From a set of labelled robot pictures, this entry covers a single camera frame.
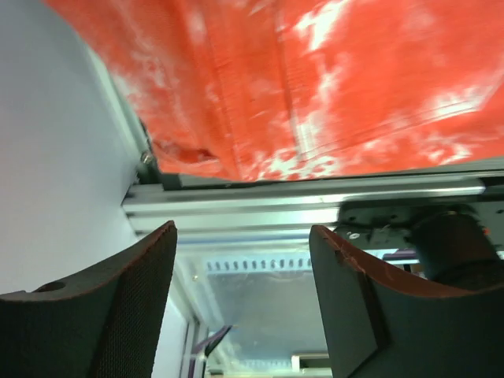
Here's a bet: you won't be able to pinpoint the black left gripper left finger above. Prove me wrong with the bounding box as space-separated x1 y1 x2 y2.
1 221 177 377

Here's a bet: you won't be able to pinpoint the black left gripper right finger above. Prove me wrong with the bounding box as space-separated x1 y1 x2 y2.
309 225 503 377

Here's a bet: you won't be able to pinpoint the orange tie-dye trousers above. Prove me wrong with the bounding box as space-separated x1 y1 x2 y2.
50 1 503 182

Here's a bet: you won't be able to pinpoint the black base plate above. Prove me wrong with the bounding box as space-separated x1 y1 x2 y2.
334 197 503 252

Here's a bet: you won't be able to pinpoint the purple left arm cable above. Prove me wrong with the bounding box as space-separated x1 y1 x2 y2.
184 324 237 378

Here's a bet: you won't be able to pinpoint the aluminium rail frame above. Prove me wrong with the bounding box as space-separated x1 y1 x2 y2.
92 57 503 377

